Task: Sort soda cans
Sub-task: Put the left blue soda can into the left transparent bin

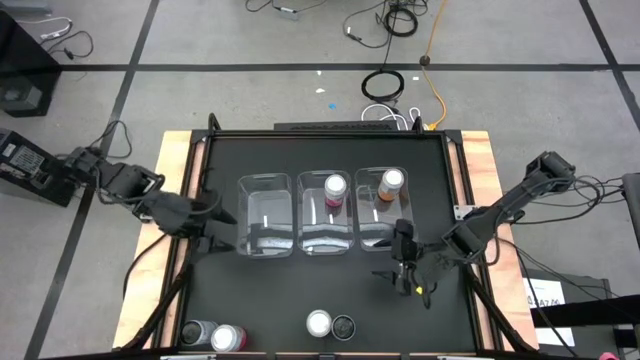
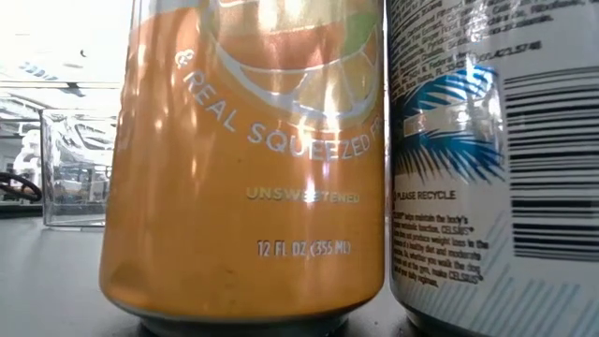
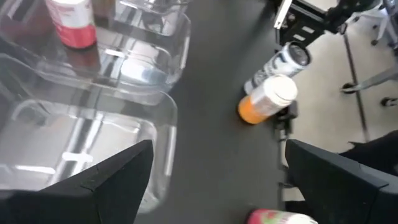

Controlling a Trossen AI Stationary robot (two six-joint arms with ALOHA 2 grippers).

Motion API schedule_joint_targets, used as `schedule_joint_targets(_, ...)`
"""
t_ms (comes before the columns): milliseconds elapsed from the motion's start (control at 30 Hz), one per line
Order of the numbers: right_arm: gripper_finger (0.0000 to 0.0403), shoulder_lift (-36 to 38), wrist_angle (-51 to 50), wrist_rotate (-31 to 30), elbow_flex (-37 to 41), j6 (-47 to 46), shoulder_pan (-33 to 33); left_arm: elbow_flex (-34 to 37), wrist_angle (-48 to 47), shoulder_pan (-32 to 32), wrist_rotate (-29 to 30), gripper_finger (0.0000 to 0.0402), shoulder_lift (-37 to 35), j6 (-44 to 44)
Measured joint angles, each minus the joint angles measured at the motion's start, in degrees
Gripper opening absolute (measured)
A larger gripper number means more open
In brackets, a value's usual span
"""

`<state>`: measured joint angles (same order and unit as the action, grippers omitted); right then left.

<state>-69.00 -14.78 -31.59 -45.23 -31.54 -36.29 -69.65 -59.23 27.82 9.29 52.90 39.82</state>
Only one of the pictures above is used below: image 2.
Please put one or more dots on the clear plastic bin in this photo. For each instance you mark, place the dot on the clear plastic bin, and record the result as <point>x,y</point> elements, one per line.
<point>75,187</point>

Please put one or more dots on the black curved background object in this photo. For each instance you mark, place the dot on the black curved background object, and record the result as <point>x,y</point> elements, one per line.
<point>28,185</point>

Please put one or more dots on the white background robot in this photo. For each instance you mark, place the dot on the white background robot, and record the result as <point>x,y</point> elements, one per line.
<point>25,154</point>

